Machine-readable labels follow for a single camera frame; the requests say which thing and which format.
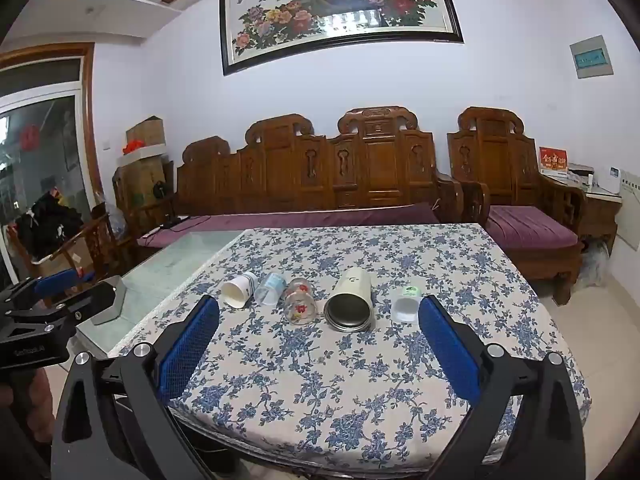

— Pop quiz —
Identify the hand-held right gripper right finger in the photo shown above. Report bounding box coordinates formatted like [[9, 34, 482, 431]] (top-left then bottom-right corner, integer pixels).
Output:
[[417, 295, 587, 480]]

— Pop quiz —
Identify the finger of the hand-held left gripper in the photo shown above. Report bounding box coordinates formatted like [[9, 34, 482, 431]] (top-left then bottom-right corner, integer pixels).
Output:
[[9, 275, 127, 332], [0, 268, 97, 312]]

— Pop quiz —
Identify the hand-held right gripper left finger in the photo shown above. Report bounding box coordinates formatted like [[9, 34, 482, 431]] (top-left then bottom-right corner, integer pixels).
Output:
[[50, 294, 221, 480]]

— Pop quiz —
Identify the clear cup with green label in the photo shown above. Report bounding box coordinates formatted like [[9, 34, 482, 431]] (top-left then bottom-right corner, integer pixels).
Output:
[[390, 285, 424, 323]]

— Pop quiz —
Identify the white paper cup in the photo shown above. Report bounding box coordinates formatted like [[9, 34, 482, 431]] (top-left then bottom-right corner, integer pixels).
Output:
[[222, 272, 259, 309]]

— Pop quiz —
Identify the clear cup with blue label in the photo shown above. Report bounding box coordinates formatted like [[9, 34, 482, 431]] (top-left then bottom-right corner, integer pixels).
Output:
[[254, 272, 286, 306]]

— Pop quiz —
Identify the white insulated steel cup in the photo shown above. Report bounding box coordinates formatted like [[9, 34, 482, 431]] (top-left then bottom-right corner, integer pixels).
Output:
[[323, 267, 376, 334]]

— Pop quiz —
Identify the glass cup with red flowers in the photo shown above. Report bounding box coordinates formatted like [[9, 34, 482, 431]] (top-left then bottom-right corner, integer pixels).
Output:
[[283, 277, 319, 324]]

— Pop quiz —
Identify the brown cardboard box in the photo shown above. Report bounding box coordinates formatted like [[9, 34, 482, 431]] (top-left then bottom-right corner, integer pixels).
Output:
[[37, 236, 97, 282]]

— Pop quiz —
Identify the wooden chair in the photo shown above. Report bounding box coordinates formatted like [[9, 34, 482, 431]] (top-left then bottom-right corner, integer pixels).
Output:
[[9, 204, 119, 292]]

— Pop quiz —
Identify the black clothing pile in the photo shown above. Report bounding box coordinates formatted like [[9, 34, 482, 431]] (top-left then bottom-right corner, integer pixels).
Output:
[[16, 191, 84, 257]]

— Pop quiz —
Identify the glass top table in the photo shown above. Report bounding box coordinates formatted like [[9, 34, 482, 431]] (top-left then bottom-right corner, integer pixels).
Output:
[[75, 222, 594, 480]]

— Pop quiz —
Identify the large cardboard box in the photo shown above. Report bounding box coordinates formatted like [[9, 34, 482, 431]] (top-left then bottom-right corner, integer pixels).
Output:
[[115, 156, 169, 212]]

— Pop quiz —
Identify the wood framed glass door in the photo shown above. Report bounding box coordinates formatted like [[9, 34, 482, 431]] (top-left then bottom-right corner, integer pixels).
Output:
[[0, 42, 102, 283]]

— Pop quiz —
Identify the blue floral tablecloth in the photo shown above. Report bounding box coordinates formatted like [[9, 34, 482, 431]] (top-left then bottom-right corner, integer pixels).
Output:
[[107, 222, 594, 467]]

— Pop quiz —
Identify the square purple seat cushion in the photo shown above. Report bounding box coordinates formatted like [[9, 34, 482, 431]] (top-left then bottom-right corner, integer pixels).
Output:
[[485, 204, 584, 252]]

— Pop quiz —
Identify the red window decoration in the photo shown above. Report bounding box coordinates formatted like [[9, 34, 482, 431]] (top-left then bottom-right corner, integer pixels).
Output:
[[19, 124, 42, 151]]

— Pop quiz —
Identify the long purple seat cushion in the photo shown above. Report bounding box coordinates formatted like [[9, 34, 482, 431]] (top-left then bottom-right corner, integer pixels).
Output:
[[137, 203, 441, 249]]

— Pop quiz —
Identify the clear plastic bag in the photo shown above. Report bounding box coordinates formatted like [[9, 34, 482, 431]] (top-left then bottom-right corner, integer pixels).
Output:
[[581, 239, 612, 289]]

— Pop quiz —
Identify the small cardboard box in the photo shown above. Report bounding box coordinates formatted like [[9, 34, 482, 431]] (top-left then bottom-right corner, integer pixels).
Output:
[[125, 116, 166, 147]]

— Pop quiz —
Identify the carved wooden armchair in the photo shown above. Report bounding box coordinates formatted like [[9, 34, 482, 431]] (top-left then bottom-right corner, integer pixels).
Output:
[[446, 106, 587, 306]]

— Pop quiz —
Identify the carved wooden sofa bench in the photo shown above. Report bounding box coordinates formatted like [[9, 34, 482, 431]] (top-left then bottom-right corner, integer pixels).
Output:
[[112, 105, 464, 262]]

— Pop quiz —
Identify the wooden side table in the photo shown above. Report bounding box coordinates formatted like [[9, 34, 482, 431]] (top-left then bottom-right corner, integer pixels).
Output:
[[579, 186, 624, 257]]

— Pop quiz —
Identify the red desk calendar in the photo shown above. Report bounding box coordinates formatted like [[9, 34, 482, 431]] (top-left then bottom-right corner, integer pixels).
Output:
[[538, 146, 569, 176]]

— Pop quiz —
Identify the white tabletop device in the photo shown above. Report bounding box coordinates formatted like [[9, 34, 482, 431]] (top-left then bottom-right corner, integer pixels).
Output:
[[597, 165, 622, 194]]

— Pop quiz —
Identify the framed peacock flower painting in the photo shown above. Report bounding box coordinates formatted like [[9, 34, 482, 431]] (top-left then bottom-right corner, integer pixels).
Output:
[[218, 0, 465, 77]]

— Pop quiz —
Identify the white wall radiator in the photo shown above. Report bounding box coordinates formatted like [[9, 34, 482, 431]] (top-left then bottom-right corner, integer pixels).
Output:
[[614, 169, 640, 252]]

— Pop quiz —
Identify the grey wall electrical panel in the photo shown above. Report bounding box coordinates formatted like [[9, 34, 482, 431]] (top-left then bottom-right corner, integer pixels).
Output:
[[569, 35, 615, 80]]

